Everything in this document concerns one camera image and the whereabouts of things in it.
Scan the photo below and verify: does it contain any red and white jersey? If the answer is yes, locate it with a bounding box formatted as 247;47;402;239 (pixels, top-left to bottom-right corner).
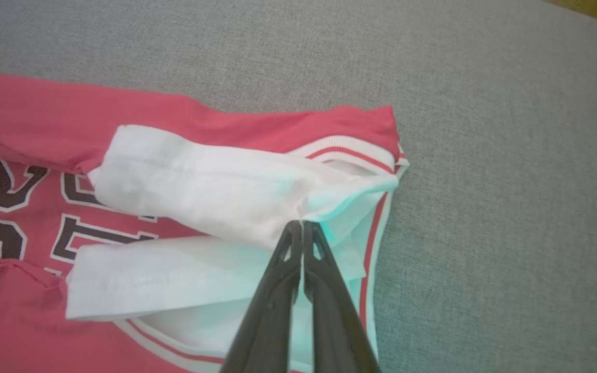
0;70;411;373

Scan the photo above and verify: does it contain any grey sofa seat cushion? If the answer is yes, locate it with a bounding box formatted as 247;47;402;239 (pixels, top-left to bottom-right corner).
0;0;597;373

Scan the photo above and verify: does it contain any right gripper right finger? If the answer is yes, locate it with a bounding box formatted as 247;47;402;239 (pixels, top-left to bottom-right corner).
304;222;382;373

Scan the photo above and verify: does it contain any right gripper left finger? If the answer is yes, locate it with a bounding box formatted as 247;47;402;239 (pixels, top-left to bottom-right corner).
219;221;303;373

